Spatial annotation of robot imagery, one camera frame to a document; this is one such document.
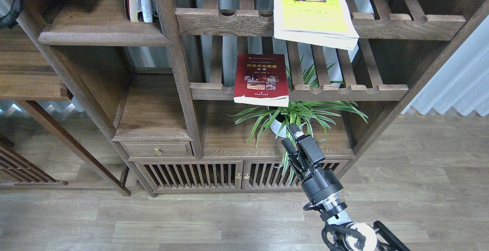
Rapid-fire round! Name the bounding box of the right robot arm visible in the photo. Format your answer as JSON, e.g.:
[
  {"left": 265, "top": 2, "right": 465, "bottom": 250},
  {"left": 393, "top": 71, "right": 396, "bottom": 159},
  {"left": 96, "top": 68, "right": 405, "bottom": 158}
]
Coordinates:
[{"left": 282, "top": 123, "right": 408, "bottom": 251}]

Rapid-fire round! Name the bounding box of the yellow cover book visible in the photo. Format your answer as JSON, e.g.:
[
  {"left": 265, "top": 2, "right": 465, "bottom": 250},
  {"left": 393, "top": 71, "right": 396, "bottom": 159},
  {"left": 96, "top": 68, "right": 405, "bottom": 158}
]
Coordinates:
[{"left": 274, "top": 0, "right": 359, "bottom": 50}]

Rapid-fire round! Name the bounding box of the white plant pot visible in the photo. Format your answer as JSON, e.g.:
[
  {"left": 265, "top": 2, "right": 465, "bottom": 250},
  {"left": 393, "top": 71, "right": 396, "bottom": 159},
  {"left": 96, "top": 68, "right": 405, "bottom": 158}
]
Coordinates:
[{"left": 270, "top": 115, "right": 288, "bottom": 138}]

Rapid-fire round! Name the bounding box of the dark wooden bookshelf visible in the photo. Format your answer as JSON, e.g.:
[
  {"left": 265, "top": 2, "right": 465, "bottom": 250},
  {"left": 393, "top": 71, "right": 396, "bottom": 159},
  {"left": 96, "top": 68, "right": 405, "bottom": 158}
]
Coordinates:
[{"left": 0, "top": 0, "right": 489, "bottom": 199}]

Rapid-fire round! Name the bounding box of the green spider plant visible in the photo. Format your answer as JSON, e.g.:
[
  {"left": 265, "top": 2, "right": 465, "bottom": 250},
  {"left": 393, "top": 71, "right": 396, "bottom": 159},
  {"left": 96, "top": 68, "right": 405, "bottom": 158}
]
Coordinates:
[{"left": 228, "top": 62, "right": 369, "bottom": 185}]

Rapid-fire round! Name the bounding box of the wooden side table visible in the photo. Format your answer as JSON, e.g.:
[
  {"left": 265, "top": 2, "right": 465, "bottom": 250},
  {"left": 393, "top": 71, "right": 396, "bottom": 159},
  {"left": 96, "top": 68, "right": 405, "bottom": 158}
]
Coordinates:
[{"left": 0, "top": 26, "right": 132, "bottom": 197}]

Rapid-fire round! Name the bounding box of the red cover book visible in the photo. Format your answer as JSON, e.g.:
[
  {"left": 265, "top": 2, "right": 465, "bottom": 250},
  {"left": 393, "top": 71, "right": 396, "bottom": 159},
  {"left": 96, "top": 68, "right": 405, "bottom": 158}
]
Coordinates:
[{"left": 234, "top": 53, "right": 289, "bottom": 107}]

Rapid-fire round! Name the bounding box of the brass drawer knob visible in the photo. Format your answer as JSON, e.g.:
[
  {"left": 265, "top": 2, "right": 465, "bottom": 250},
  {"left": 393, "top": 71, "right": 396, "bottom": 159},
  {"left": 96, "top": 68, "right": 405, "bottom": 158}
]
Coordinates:
[{"left": 154, "top": 147, "right": 163, "bottom": 156}]

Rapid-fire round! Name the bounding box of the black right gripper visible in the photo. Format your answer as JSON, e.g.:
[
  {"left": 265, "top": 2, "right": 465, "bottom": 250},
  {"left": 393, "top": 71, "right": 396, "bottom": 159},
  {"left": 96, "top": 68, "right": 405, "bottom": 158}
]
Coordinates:
[{"left": 281, "top": 123, "right": 343, "bottom": 206}]

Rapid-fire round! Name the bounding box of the white curtain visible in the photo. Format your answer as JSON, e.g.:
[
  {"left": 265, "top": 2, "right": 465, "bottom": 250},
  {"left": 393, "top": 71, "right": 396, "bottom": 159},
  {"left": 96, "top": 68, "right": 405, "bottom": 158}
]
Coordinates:
[{"left": 402, "top": 15, "right": 489, "bottom": 117}]

